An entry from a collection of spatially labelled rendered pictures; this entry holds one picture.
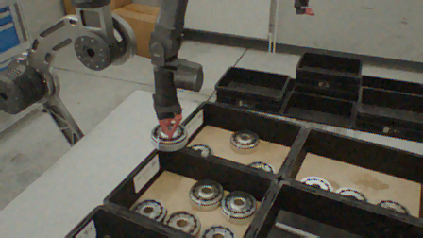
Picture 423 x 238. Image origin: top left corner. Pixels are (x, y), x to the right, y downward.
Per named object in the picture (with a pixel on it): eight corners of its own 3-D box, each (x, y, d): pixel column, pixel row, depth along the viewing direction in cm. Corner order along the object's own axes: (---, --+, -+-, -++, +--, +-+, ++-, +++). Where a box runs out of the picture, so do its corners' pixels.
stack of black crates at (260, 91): (213, 147, 252) (213, 86, 228) (228, 124, 276) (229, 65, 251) (274, 161, 241) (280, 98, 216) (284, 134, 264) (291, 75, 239)
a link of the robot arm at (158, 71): (159, 57, 102) (148, 65, 97) (183, 60, 100) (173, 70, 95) (160, 79, 106) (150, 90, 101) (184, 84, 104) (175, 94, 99)
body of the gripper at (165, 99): (175, 96, 111) (173, 73, 107) (182, 115, 103) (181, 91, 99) (152, 99, 109) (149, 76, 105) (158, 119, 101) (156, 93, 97)
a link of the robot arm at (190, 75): (166, 34, 101) (150, 42, 94) (208, 41, 98) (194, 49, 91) (166, 77, 106) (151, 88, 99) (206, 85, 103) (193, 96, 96)
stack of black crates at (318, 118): (275, 161, 241) (279, 114, 223) (284, 134, 265) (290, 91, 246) (341, 176, 230) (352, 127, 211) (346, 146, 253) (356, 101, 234)
